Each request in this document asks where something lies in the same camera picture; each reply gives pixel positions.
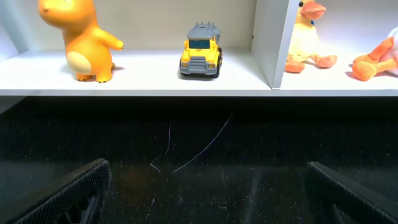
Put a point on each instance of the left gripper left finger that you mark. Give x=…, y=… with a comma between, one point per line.
x=62, y=199

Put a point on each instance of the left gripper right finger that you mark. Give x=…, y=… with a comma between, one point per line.
x=342, y=202

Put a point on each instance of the white plush duck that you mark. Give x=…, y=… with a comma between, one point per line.
x=373, y=62

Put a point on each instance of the white shelf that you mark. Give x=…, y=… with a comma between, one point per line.
x=149, y=71

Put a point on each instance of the orange dinosaur toy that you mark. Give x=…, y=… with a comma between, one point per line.
x=84, y=40

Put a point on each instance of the yellow plush duck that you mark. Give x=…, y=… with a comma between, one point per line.
x=304, y=37

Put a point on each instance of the grey and yellow toy truck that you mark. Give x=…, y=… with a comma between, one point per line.
x=200, y=54

